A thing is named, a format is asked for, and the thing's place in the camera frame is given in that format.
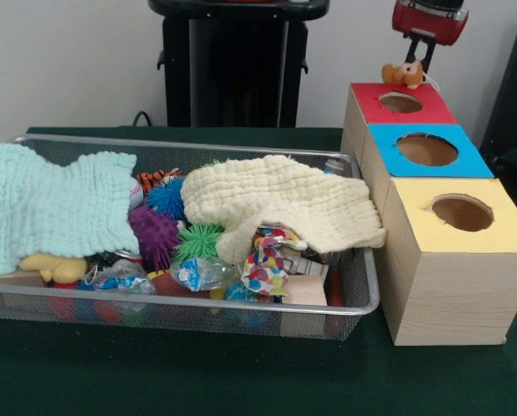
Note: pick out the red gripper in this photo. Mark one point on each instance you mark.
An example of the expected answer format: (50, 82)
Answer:
(432, 26)

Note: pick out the small brown plush monkey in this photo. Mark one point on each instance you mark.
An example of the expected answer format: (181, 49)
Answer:
(399, 73)

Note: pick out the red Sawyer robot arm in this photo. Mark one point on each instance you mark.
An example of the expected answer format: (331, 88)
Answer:
(436, 3)

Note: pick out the wooden box with three holes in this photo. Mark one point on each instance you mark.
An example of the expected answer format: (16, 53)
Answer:
(449, 294)

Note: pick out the shallow mesh bin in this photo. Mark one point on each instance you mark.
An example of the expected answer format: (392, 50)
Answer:
(198, 316)

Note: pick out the cream waffle cloth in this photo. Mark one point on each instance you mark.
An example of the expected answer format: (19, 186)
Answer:
(284, 195)

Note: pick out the colourful polka dot paper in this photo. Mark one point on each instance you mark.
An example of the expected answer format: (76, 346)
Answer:
(263, 268)

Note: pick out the tiger plush toy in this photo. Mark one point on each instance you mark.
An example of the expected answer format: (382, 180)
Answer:
(156, 177)

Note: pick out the green spiky ball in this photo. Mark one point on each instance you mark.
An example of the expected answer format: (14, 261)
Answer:
(198, 242)

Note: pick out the blue spiky ball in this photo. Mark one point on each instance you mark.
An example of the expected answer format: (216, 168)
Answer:
(165, 197)

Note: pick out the clear packet with blue print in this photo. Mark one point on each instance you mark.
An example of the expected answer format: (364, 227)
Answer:
(198, 273)

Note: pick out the white baseball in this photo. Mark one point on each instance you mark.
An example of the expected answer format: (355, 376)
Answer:
(135, 193)

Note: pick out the purple spiky ball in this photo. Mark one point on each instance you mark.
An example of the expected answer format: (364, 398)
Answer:
(154, 234)

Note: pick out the mint waffle cloth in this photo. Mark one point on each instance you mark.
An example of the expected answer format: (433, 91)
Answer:
(54, 208)

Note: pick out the yellow plush toy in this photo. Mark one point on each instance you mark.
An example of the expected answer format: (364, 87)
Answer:
(59, 266)

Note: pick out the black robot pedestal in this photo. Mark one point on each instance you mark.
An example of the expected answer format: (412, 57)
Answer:
(232, 65)

